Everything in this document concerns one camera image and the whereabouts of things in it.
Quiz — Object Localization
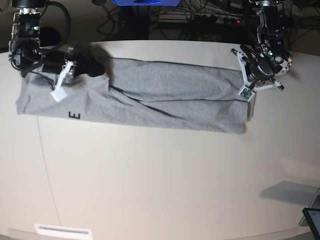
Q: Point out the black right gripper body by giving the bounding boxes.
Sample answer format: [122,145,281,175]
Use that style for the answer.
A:
[40,46,82,83]

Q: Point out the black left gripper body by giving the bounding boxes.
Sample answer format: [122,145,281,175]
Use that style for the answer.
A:
[240,44,275,82]

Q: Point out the grey T-shirt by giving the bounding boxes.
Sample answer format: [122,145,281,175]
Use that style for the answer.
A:
[16,57,255,134]

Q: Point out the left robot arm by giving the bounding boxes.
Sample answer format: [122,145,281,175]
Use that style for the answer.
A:
[243,0,293,83]

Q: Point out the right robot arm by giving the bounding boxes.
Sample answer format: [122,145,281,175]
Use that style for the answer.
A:
[8,0,105,84]

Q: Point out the tablet screen corner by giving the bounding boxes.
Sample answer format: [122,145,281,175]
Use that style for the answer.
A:
[302,208,320,240]

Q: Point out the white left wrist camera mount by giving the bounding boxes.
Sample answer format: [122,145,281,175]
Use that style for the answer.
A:
[231,48,285,102]

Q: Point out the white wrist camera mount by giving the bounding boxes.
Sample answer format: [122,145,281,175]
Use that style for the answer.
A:
[231,48,285,102]
[50,60,74,103]

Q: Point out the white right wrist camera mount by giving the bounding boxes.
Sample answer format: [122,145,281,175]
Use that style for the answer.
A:
[50,60,74,103]

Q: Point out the blue plastic mount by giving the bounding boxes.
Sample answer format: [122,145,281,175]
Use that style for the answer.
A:
[112,0,180,7]

